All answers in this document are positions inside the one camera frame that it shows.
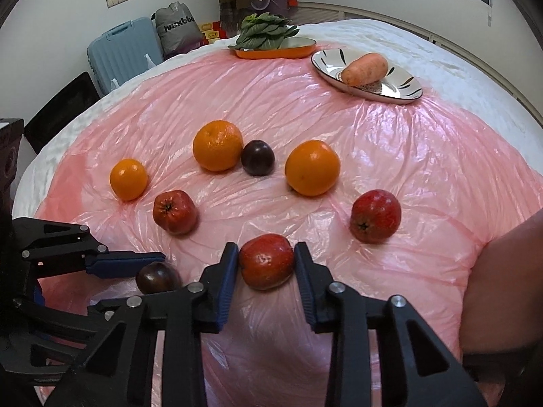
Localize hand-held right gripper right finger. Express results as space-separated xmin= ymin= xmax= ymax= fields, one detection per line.
xmin=294 ymin=241 xmax=486 ymax=407

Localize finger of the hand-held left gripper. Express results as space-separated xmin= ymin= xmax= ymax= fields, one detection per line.
xmin=13 ymin=296 xmax=143 ymax=369
xmin=13 ymin=217 xmax=166 ymax=279

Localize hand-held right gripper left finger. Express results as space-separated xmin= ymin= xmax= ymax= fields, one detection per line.
xmin=44 ymin=243 xmax=240 ymax=407

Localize dark purple plum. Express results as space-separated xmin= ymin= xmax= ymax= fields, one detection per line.
xmin=136 ymin=261 xmax=183 ymax=295
xmin=241 ymin=139 xmax=276 ymax=177

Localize red apple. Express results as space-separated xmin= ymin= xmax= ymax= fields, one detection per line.
xmin=153 ymin=189 xmax=199 ymax=236
xmin=350 ymin=189 xmax=402 ymax=244
xmin=239 ymin=233 xmax=296 ymax=291

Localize small orange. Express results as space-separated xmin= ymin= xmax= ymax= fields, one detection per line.
xmin=109 ymin=158 xmax=149 ymax=202

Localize large rough-skinned orange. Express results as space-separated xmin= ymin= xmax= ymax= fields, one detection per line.
xmin=192 ymin=120 xmax=244 ymax=173

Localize smooth orange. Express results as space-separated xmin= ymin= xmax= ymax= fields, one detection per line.
xmin=284 ymin=139 xmax=341 ymax=197

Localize black chair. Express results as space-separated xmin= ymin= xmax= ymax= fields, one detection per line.
xmin=23 ymin=71 xmax=101 ymax=154

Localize pink plastic sheet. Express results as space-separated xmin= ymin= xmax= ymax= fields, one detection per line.
xmin=33 ymin=40 xmax=533 ymax=407

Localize person's bare leg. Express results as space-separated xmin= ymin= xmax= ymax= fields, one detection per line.
xmin=459 ymin=210 xmax=543 ymax=353

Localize light blue suitcase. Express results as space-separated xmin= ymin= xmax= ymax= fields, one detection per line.
xmin=87 ymin=16 xmax=165 ymax=97

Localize striped white plate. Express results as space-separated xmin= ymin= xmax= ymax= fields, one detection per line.
xmin=311 ymin=49 xmax=424 ymax=105

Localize carrot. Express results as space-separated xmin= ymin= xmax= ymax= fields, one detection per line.
xmin=340 ymin=53 xmax=389 ymax=87

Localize grey printed bag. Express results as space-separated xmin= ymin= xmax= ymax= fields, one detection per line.
xmin=154 ymin=2 xmax=204 ymax=57

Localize orange oval dish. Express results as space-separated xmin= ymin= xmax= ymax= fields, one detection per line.
xmin=232 ymin=37 xmax=317 ymax=60

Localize yellow and red boxes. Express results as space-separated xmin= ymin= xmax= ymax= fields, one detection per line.
xmin=199 ymin=21 xmax=225 ymax=44

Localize green bok choy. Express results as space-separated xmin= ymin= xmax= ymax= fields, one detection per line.
xmin=228 ymin=13 xmax=300 ymax=51

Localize white bedding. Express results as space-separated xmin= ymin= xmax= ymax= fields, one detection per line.
xmin=12 ymin=19 xmax=543 ymax=221

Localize purple bin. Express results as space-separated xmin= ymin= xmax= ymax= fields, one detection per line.
xmin=251 ymin=0 xmax=291 ymax=20

